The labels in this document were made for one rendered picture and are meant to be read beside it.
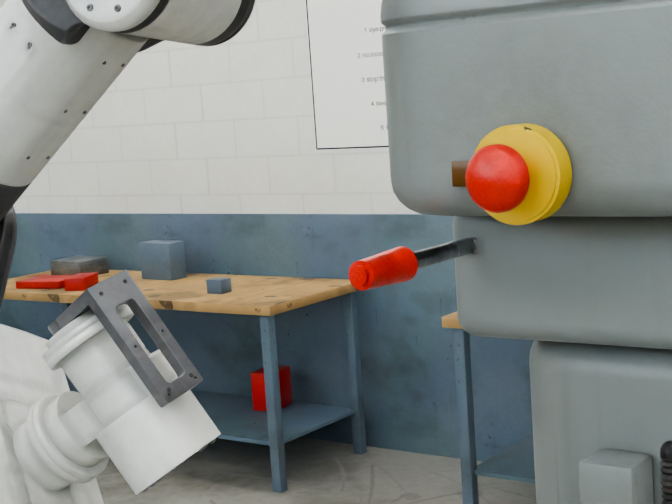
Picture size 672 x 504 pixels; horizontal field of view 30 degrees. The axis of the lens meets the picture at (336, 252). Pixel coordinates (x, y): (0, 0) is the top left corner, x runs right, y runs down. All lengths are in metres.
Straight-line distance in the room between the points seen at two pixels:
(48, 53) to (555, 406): 0.44
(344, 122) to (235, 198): 0.84
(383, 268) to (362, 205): 5.47
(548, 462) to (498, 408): 5.08
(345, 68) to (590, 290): 5.43
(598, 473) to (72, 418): 0.36
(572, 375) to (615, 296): 0.09
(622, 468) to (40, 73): 0.48
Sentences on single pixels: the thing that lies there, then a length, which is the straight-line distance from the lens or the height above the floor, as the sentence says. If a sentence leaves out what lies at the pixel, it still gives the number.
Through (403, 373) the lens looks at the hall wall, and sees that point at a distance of 6.28.
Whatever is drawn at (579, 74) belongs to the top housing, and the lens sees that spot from 0.76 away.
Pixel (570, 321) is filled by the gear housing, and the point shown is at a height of 1.65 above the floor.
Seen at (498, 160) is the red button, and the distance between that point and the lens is 0.73.
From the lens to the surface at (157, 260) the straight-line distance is 6.76.
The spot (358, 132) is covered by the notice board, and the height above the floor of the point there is 1.61.
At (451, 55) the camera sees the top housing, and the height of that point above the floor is 1.83.
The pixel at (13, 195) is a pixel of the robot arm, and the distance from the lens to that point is 0.93.
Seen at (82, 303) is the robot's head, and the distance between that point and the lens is 0.79.
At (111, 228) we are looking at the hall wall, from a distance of 7.44.
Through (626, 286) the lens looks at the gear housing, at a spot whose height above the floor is 1.67.
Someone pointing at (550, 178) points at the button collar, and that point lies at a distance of 0.75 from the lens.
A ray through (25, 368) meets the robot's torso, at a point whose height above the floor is 1.64.
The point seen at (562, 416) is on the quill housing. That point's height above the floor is 1.57.
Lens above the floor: 1.82
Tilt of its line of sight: 7 degrees down
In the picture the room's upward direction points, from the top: 4 degrees counter-clockwise
